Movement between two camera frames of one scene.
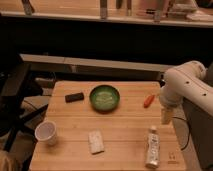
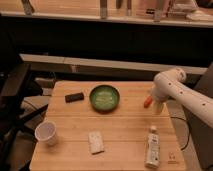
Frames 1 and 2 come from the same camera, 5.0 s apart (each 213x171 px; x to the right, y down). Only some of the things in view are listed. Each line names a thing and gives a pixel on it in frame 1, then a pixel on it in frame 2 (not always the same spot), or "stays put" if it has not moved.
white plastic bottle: [152, 156] stays put
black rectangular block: [69, 98] stays put
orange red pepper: [148, 100] stays put
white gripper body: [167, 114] → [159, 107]
